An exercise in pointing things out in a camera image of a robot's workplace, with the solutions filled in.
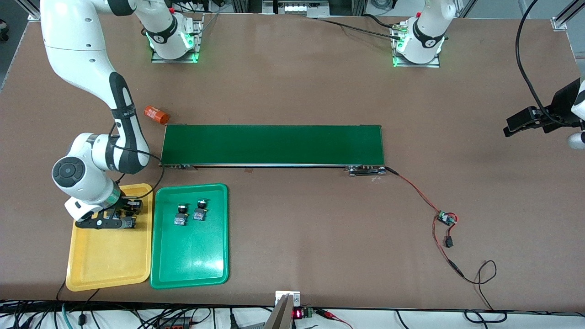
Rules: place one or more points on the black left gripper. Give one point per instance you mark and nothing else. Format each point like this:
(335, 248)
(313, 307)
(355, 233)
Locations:
(563, 104)

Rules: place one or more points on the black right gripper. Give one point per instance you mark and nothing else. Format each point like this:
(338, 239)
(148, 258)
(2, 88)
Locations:
(124, 204)

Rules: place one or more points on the green push button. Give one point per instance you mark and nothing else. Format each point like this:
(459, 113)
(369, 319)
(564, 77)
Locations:
(181, 219)
(199, 214)

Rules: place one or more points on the orange cylinder battery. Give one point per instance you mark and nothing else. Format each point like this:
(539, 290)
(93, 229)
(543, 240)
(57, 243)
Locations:
(156, 114)

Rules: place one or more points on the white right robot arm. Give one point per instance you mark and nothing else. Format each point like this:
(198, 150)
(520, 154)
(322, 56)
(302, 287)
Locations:
(77, 41)

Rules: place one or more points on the yellow plastic tray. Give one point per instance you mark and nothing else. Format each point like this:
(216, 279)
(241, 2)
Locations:
(109, 256)

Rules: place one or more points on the green plastic tray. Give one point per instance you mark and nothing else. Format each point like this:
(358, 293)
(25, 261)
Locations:
(189, 256)

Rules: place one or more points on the red black power strip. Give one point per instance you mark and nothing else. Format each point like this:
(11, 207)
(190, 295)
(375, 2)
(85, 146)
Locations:
(173, 324)

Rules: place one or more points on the small green circuit board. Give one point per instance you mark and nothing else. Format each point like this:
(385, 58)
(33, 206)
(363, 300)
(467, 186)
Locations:
(444, 218)

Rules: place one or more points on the green conveyor belt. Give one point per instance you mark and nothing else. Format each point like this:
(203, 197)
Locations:
(274, 144)

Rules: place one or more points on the red digit display module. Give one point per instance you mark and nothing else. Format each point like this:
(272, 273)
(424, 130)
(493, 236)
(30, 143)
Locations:
(298, 313)

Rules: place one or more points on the red black clip lead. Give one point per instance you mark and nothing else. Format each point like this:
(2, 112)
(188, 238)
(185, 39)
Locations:
(333, 316)

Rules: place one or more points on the black caster wheel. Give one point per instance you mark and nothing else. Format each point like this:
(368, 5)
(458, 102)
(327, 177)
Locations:
(2, 29)

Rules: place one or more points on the aluminium rack with lights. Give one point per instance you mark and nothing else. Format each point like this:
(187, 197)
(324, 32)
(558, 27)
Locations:
(297, 8)

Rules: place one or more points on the aluminium frame profile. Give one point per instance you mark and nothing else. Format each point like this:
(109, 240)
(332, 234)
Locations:
(33, 16)
(558, 23)

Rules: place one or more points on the grey metal camera mount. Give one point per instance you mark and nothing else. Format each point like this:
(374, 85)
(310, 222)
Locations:
(283, 315)

